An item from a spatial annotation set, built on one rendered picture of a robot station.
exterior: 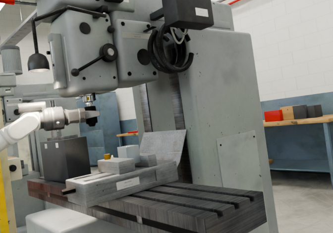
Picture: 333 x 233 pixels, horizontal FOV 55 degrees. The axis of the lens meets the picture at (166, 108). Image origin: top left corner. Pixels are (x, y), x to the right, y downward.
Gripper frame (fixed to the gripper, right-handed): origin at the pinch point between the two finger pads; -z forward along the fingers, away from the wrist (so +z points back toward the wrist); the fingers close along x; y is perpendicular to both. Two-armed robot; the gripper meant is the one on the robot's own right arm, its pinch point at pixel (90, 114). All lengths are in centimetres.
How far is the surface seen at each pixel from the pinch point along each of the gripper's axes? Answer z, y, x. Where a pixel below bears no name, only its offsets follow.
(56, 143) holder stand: 11.8, 10.3, 22.2
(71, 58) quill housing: 6.7, -21.1, -10.0
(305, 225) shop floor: -204, 122, 90
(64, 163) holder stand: 10.2, 19.7, 18.7
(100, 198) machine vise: 7.5, 26.0, -34.0
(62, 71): 9.6, -17.3, -4.5
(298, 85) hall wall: -374, -17, 227
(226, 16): -83, -46, 11
